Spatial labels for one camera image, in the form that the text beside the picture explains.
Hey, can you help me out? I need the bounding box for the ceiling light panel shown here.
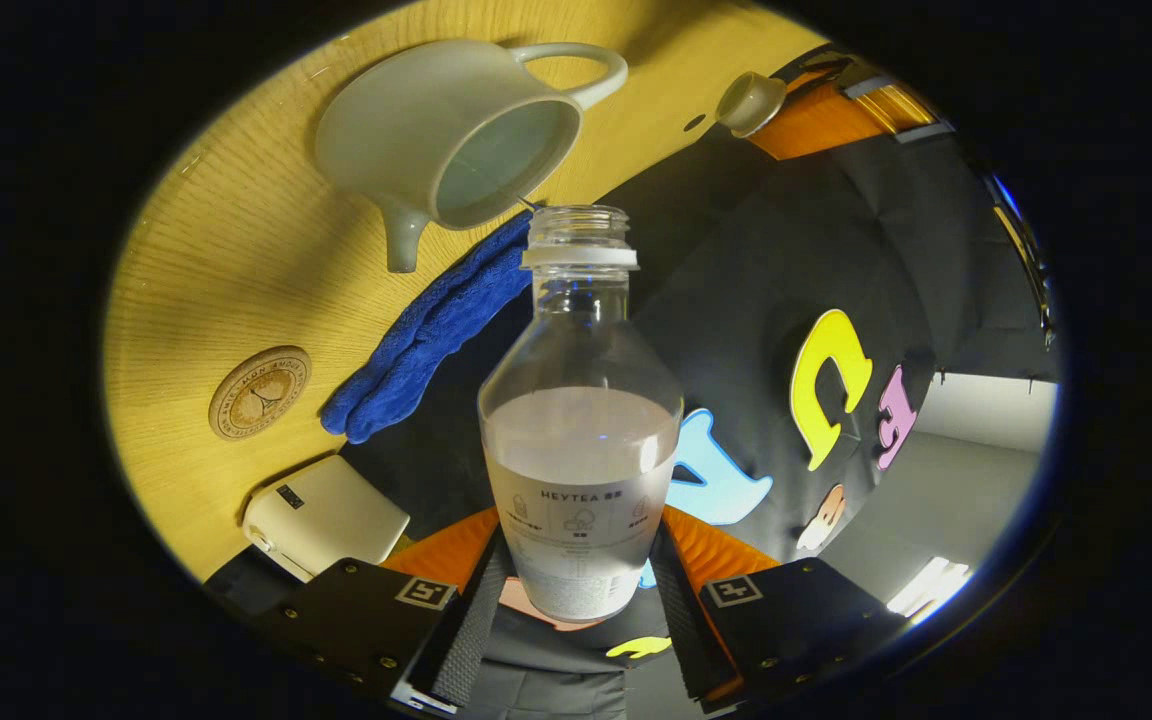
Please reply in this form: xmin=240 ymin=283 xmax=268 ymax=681
xmin=886 ymin=557 xmax=973 ymax=617

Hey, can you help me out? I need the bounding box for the round wooden coaster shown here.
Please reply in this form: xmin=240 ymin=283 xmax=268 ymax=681
xmin=208 ymin=345 xmax=313 ymax=442

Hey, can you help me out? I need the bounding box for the white teacup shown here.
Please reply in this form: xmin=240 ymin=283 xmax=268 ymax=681
xmin=313 ymin=38 xmax=629 ymax=274

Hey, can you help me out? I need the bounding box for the white teacup lid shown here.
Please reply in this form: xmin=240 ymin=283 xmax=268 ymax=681
xmin=715 ymin=71 xmax=788 ymax=139

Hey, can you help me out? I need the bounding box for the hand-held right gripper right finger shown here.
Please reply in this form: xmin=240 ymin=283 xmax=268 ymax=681
xmin=648 ymin=505 xmax=912 ymax=713

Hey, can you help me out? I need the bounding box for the white toaster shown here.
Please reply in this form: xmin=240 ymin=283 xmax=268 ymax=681
xmin=241 ymin=455 xmax=412 ymax=583

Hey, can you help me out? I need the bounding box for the black backdrop cloth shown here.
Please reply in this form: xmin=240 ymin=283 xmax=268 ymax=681
xmin=341 ymin=45 xmax=1057 ymax=701

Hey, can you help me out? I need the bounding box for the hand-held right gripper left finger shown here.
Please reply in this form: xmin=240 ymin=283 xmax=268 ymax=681
xmin=236 ymin=505 xmax=515 ymax=713

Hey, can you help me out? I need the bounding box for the blue towel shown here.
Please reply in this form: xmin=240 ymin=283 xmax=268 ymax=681
xmin=321 ymin=210 xmax=535 ymax=446

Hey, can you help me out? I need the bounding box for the clear plastic water bottle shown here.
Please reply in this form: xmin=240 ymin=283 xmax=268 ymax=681
xmin=477 ymin=204 xmax=685 ymax=624

